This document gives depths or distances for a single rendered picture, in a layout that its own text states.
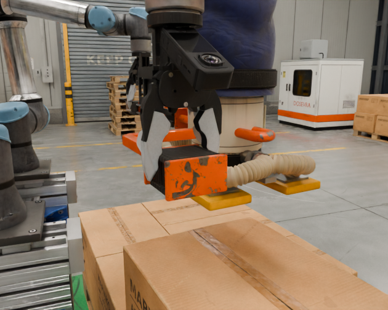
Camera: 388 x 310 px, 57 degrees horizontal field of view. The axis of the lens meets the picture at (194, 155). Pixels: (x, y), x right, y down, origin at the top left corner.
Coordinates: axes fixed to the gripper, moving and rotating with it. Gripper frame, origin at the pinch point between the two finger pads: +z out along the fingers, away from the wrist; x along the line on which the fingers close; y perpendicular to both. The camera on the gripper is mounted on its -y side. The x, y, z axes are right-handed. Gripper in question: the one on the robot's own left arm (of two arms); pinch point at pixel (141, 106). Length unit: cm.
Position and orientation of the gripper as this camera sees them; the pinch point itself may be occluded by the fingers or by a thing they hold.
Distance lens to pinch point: 140.4
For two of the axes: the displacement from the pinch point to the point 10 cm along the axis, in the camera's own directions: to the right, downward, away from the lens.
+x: 8.9, -1.1, 4.4
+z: 0.0, 9.7, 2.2
